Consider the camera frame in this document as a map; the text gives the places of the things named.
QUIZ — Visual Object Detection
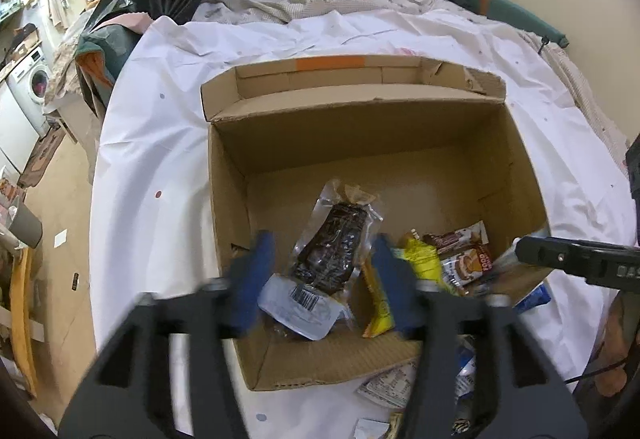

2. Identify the brown floor rug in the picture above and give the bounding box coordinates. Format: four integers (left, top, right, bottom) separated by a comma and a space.
17, 124, 67, 190

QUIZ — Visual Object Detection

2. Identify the dark brown vacuum-packed snack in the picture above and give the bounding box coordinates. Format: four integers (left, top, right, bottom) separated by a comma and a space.
291, 178, 384, 296

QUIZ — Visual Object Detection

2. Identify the grey bin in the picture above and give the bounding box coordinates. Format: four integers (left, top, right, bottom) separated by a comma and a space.
10, 201, 45, 251

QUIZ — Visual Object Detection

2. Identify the white hanging towel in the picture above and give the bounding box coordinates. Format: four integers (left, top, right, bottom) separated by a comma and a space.
47, 0, 71, 28

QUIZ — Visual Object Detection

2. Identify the blue snack packet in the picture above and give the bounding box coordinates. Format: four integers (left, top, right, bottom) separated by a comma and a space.
515, 283, 552, 316

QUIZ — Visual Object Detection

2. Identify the white floor cabinet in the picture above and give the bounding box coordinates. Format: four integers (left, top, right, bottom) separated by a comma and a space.
0, 84, 39, 176

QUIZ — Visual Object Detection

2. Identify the beige dotted blanket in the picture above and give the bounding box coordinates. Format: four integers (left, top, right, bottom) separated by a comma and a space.
520, 31, 632, 170

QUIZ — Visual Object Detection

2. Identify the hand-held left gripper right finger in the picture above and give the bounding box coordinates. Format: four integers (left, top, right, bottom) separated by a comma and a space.
371, 234, 589, 439

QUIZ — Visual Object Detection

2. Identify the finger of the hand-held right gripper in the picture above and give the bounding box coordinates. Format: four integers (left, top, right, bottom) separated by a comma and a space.
515, 236, 609, 283

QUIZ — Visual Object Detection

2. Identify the yellow wooden stool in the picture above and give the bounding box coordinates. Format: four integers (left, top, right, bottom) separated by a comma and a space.
9, 246, 42, 396

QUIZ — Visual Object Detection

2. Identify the white black-print snack packet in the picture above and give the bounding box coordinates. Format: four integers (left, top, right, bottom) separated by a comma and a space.
256, 273, 352, 343

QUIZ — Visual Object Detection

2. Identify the green rolled mat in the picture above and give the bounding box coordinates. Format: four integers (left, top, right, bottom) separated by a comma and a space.
425, 0, 569, 48

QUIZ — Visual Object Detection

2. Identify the white washing machine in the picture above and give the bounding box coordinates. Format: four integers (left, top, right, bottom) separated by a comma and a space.
5, 46, 54, 138

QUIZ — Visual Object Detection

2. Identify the black cable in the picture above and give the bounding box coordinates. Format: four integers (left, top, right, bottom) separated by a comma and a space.
565, 334, 632, 386

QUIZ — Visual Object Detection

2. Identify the yellow snack packet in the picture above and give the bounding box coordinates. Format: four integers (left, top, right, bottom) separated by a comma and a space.
360, 231, 446, 338

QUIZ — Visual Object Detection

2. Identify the orange brown snack packet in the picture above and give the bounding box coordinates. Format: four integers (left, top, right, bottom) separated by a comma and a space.
439, 244, 494, 290

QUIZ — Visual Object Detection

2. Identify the dark brown snack bar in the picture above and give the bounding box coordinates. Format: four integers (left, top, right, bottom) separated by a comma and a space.
422, 220, 489, 256

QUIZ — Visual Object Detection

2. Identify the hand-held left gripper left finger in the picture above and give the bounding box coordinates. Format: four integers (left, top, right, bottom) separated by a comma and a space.
60, 229, 278, 439

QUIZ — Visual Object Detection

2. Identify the floral beige blanket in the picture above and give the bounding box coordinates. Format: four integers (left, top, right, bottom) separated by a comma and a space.
44, 9, 112, 116

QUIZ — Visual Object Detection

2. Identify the cardboard box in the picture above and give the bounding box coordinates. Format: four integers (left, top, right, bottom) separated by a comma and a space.
200, 54, 552, 392

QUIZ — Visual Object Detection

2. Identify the orange green cloth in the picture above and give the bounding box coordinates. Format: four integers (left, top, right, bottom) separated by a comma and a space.
75, 14, 152, 90

